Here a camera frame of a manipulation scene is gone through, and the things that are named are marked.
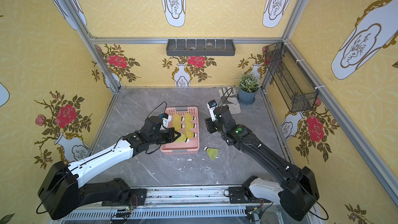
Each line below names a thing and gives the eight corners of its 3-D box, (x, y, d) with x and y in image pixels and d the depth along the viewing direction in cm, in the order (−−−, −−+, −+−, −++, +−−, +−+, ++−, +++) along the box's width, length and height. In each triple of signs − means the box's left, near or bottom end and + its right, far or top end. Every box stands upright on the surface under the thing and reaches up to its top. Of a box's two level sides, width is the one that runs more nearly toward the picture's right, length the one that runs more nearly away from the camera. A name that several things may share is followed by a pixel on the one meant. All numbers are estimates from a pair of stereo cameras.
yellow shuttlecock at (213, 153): (202, 156, 89) (202, 154, 86) (204, 148, 92) (204, 145, 90) (217, 161, 87) (218, 158, 85) (219, 152, 90) (220, 149, 88)
